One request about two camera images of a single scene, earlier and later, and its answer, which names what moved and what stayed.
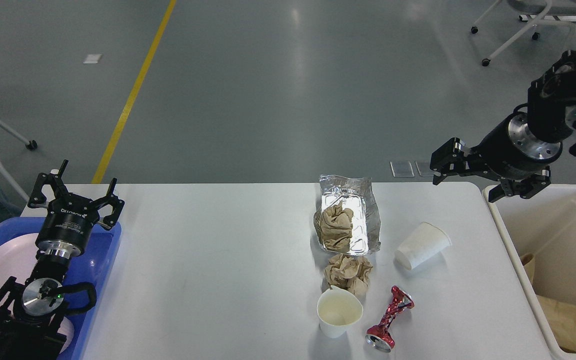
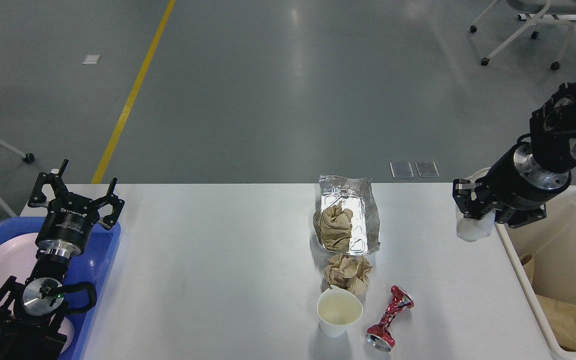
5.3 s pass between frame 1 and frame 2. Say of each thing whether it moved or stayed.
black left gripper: stayed
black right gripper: moved
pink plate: stayed
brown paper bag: stayed
